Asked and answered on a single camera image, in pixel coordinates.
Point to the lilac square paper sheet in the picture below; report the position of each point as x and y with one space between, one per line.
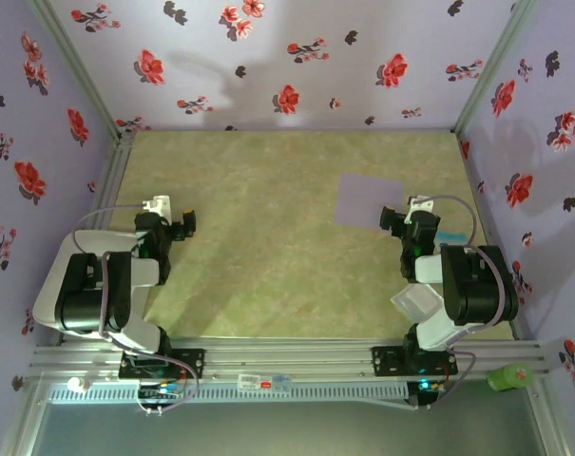
363 199

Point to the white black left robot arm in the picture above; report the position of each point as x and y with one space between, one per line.
82 294

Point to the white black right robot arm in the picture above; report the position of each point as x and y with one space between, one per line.
477 285

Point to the blue white packet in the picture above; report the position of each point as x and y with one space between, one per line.
451 236

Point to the clear plastic box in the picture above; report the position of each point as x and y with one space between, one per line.
417 301

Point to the black controller board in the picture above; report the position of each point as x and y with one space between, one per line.
161 390
425 392

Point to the white red label sticker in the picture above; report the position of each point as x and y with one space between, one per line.
254 381

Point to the small white knob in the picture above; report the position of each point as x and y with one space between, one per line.
79 384

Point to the green cylindrical container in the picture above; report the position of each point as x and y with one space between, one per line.
510 377

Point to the grey metal panel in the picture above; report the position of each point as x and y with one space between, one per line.
287 432

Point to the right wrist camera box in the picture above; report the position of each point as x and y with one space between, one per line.
422 205

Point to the aluminium side rail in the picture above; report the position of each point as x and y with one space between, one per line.
484 214
113 176

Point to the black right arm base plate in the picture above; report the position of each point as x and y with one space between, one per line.
387 361

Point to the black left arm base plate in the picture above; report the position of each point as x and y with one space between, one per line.
192 363

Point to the long aluminium frame rail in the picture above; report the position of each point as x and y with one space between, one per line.
292 356

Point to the aluminium corner post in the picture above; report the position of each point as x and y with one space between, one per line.
488 71
82 71

